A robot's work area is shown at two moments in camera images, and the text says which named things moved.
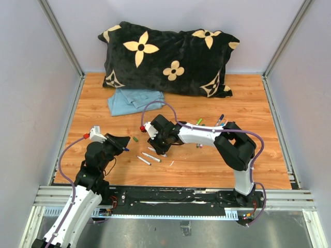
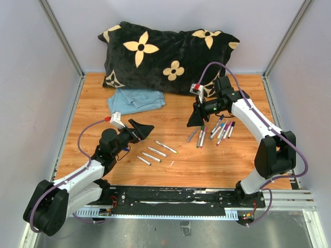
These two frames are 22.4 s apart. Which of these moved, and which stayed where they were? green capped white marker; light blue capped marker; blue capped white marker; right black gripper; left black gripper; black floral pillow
Moved: right black gripper; left black gripper
Stayed: blue capped white marker; light blue capped marker; black floral pillow; green capped white marker
